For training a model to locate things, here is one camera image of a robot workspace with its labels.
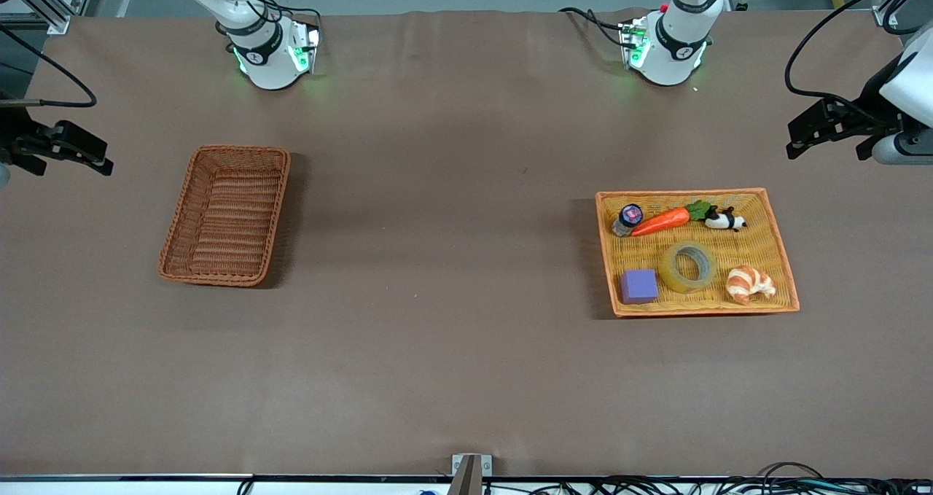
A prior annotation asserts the clear yellowish tape roll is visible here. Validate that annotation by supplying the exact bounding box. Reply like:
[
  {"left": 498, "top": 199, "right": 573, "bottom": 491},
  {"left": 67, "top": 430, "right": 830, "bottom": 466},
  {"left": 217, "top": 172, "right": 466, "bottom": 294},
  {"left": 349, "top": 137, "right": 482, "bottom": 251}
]
[{"left": 660, "top": 241, "right": 719, "bottom": 295}]

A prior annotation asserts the grey arm base connector box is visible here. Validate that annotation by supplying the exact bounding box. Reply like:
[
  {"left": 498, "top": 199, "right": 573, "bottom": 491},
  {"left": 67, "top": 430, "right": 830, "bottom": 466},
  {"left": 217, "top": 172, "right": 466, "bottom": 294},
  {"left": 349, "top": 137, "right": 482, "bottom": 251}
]
[
  {"left": 290, "top": 23, "right": 321, "bottom": 74},
  {"left": 619, "top": 18, "right": 651, "bottom": 70}
]

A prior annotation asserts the light orange wicker basket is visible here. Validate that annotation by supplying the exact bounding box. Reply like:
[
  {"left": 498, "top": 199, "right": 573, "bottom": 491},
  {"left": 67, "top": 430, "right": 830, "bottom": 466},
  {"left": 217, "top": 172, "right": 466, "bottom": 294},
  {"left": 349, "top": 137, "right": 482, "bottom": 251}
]
[{"left": 595, "top": 187, "right": 801, "bottom": 318}]

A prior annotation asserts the dark brown wicker basket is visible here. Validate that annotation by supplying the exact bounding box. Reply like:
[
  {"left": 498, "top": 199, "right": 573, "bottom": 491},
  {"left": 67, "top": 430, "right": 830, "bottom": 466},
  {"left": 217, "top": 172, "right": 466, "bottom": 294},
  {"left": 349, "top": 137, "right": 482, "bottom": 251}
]
[{"left": 159, "top": 144, "right": 292, "bottom": 288}]

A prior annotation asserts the black white panda toy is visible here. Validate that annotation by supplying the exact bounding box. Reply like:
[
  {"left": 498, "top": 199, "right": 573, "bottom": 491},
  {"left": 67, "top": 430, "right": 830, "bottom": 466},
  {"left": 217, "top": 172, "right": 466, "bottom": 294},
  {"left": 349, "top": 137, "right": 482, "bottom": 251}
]
[{"left": 704, "top": 206, "right": 748, "bottom": 233}]

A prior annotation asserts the toy croissant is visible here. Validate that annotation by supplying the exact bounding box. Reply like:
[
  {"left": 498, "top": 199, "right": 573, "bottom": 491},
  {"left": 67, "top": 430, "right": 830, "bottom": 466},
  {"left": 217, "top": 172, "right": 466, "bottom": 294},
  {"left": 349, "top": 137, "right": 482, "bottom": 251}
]
[{"left": 725, "top": 265, "right": 778, "bottom": 306}]

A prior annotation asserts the orange toy carrot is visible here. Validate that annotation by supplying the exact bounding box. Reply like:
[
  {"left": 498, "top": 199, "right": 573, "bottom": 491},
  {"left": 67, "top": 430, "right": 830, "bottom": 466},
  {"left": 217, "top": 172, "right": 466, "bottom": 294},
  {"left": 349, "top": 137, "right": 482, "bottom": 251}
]
[{"left": 630, "top": 200, "right": 717, "bottom": 238}]

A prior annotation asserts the small bottle purple cap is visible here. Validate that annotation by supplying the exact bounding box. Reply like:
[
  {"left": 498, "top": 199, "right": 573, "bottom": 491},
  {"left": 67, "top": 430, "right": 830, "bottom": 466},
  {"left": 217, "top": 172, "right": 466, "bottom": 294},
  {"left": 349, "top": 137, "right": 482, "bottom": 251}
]
[{"left": 612, "top": 203, "right": 644, "bottom": 238}]

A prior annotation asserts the purple cube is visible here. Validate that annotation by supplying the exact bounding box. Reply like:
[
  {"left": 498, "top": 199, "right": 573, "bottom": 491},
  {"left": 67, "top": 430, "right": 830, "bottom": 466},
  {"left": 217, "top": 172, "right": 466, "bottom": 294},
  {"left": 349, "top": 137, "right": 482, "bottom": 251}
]
[{"left": 619, "top": 268, "right": 660, "bottom": 305}]

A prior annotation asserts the brown table cloth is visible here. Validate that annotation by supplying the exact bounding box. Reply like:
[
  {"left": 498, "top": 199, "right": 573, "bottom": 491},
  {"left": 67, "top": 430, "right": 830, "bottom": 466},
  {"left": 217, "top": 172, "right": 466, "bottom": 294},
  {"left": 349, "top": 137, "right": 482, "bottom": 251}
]
[{"left": 0, "top": 8, "right": 933, "bottom": 479}]

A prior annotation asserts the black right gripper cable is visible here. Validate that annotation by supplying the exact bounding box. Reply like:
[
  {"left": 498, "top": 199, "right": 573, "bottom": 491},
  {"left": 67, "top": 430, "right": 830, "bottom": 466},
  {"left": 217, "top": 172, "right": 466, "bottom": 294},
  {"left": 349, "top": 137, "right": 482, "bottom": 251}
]
[{"left": 0, "top": 27, "right": 98, "bottom": 109}]

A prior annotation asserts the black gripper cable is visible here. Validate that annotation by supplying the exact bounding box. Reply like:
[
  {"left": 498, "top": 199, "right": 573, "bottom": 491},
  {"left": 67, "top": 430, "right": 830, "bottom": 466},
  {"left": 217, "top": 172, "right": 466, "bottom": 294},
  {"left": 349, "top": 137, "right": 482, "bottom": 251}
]
[
  {"left": 784, "top": 0, "right": 933, "bottom": 117},
  {"left": 0, "top": 27, "right": 98, "bottom": 109}
]

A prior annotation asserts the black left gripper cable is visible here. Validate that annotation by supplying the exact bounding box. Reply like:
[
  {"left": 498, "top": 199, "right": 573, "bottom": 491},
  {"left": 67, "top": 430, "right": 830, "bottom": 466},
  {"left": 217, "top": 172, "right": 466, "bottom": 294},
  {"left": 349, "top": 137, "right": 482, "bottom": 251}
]
[{"left": 784, "top": 0, "right": 933, "bottom": 117}]

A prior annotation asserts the black arm base cable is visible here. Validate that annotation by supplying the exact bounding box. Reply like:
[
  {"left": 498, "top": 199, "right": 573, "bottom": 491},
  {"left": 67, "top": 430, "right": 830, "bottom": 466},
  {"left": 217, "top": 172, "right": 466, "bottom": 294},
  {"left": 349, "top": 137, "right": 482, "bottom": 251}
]
[
  {"left": 559, "top": 7, "right": 629, "bottom": 47},
  {"left": 219, "top": 0, "right": 323, "bottom": 33}
]

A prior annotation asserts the white table edge rail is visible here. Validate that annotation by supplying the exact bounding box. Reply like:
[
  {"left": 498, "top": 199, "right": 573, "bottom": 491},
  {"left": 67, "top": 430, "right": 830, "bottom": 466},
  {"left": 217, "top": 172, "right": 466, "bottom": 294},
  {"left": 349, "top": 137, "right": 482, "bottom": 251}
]
[{"left": 0, "top": 473, "right": 933, "bottom": 495}]

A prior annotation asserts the black cable bundle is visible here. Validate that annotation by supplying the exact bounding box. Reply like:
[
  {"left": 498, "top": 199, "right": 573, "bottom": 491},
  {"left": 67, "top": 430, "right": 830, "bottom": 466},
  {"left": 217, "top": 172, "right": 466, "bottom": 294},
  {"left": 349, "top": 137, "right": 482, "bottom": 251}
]
[{"left": 481, "top": 461, "right": 933, "bottom": 495}]

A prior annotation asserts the metal bracket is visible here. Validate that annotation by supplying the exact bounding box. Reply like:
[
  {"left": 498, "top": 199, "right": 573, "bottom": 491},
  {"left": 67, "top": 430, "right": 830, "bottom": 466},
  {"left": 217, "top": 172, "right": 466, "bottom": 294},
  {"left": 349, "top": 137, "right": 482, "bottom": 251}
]
[{"left": 450, "top": 453, "right": 493, "bottom": 495}]

